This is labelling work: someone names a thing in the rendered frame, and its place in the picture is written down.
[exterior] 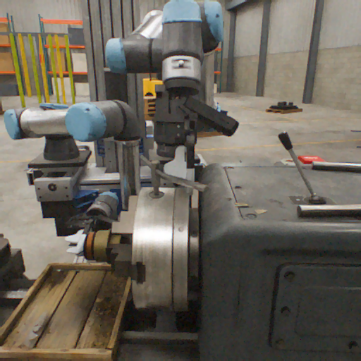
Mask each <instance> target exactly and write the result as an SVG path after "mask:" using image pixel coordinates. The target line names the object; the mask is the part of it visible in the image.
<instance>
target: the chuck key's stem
mask: <svg viewBox="0 0 361 361"><path fill-rule="evenodd" d="M157 169H159V170H160V162H159V161H151V179H152V186H153V193H154V194H153V195H155V197H156V196H157V195H159V186H160V185H161V180H160V177H159V176H158V175H157V174H156V173H155V171H156V170H157Z"/></svg>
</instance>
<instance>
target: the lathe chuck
mask: <svg viewBox="0 0 361 361"><path fill-rule="evenodd" d="M152 192H153V188H142V189H141V190H140V192H139V195H138V198H137V200H136V204H135V213H134V219H133V235H132V250H131V264H132V265H136V263H137V262H142V265H145V281H143V283H138V282H137V281H136V280H135V279H132V291H133V301H134V305H135V308H136V309H137V310H150V309H148V307H159V308H161V309H160V310H152V311H153V312H174V309H173V218H174V202H175V193H176V188H160V189H159V192H162V193H163V195H162V196H161V197H151V195H150V193H152Z"/></svg>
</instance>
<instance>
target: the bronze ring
mask: <svg viewBox="0 0 361 361"><path fill-rule="evenodd" d="M109 243H114V244H125V241H124V236H123V235H114V234H113V233H111V228H110V229H109V230H108V231H98V232H89V233H87V234H86V236H85V240H84V248H83V251H84V257H85V259H86V260H95V261H96V262H97V263H100V262H106V247H107V245H108V244H109Z"/></svg>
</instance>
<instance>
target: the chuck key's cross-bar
mask: <svg viewBox="0 0 361 361"><path fill-rule="evenodd" d="M140 159H141V161H142V162H143V163H145V164H146V165H148V167H150V169H151V162H150V161H148V160H147V158H146V157H144V156H142V155H140ZM155 173H156V174H157V175H158V176H159V177H160V178H161V179H162V180H165V181H170V182H173V183H177V184H180V185H185V186H187V187H188V188H192V189H196V190H200V191H202V192H209V190H210V188H209V186H208V185H204V184H201V183H195V182H192V181H188V180H183V179H179V178H178V177H175V176H169V175H166V174H164V173H162V172H161V171H160V170H159V169H157V170H156V171H155Z"/></svg>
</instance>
